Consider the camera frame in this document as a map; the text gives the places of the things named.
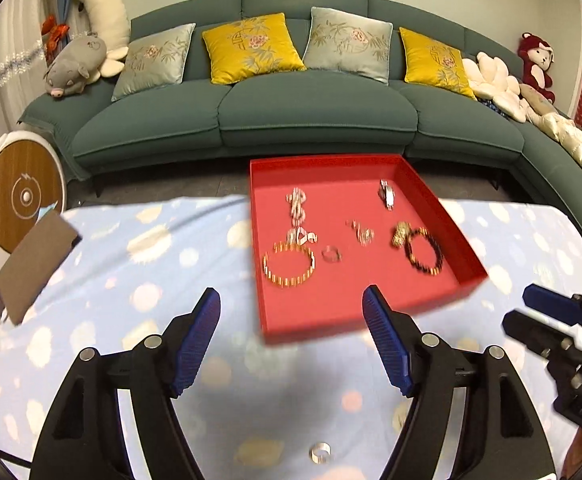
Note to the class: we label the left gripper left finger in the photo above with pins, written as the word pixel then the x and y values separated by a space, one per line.
pixel 82 436

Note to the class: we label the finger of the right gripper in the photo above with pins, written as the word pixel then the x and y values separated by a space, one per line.
pixel 537 337
pixel 562 308

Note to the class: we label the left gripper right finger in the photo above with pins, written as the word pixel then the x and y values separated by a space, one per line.
pixel 501 436

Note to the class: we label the gold wristwatch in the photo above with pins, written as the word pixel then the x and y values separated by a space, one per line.
pixel 401 235

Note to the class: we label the gold hoop earring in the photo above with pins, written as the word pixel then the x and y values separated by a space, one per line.
pixel 320 453

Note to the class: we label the silver infinity pendant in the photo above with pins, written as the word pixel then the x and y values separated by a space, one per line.
pixel 363 235

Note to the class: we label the silver wristwatch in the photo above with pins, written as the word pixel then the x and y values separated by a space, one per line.
pixel 387 194

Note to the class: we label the silver crystal charm pendant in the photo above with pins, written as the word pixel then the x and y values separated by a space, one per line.
pixel 300 236

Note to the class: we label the red jewelry tray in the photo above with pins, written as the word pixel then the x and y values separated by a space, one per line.
pixel 315 290

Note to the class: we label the cream quilted blanket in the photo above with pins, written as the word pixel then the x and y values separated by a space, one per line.
pixel 561 130

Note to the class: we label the brown cloth pouch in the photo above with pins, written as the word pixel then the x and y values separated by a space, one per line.
pixel 31 265

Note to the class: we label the beige small pillow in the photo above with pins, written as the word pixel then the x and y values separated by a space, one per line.
pixel 536 100

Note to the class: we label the white flower cushion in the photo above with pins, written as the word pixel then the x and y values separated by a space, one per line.
pixel 490 81

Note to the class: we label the red plush monkey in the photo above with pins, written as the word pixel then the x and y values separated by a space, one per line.
pixel 537 57

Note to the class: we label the round wood-faced white appliance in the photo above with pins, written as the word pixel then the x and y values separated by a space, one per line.
pixel 31 184

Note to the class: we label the yellow floral cushion right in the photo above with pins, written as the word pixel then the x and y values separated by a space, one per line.
pixel 431 63

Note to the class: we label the yellow floral cushion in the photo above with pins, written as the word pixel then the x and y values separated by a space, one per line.
pixel 251 47
pixel 431 63

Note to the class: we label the grey floral cushion right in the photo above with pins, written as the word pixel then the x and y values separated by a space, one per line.
pixel 349 43

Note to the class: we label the grey floral cushion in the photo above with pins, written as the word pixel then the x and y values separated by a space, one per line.
pixel 349 43
pixel 154 61

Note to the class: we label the grey plush pig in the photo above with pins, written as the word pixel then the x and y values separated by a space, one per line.
pixel 75 66

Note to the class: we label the dark green sectional sofa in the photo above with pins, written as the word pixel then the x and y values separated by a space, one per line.
pixel 309 112

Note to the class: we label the grey floral cushion left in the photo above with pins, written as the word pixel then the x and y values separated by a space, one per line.
pixel 154 61

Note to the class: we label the white sheer curtain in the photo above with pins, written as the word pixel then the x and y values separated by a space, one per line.
pixel 21 59

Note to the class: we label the yellow floral cushion left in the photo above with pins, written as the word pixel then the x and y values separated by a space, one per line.
pixel 251 47

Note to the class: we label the white plush cow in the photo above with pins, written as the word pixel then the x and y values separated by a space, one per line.
pixel 108 20

